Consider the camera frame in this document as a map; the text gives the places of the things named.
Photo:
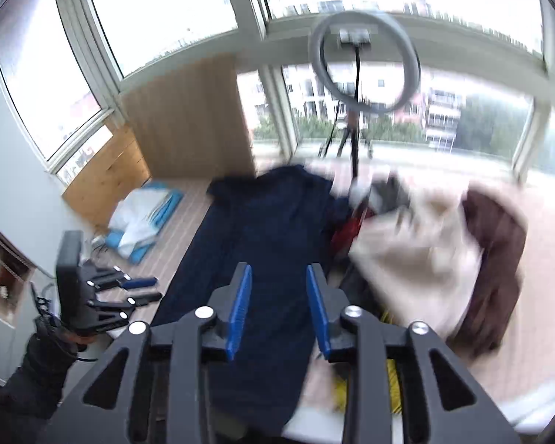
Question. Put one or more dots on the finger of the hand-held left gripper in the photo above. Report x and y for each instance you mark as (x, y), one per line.
(148, 298)
(141, 282)

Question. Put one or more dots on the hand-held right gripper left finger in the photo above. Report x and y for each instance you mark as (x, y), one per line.
(240, 305)

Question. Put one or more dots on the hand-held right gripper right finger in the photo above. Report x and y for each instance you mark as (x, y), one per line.
(317, 310)

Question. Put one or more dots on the navy blue shirt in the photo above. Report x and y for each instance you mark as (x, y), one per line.
(268, 222)

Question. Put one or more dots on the person's left forearm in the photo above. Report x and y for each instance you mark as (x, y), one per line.
(27, 379)

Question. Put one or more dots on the folded light blue clothes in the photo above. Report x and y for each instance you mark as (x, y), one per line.
(166, 203)

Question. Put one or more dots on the person's left hand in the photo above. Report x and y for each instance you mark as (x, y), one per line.
(82, 340)

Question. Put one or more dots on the black yellow striped sports garment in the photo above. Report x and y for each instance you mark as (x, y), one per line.
(360, 286)

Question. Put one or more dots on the folded white cloth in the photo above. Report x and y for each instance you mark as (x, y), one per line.
(129, 222)

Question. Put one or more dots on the pink checked table mat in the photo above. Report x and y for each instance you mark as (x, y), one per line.
(180, 222)

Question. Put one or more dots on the dark red garment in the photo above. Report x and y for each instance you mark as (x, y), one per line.
(344, 236)

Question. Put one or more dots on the pine wood panel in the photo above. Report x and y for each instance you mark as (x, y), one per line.
(106, 180)

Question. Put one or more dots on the cream knit sweater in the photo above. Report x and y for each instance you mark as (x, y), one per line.
(411, 249)

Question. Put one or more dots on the light wooden cabinet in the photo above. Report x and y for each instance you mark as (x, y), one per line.
(189, 120)

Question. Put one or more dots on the brown garment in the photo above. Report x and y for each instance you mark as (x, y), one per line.
(495, 249)

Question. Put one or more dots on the black tripod stand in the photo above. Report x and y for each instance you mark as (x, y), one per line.
(357, 83)

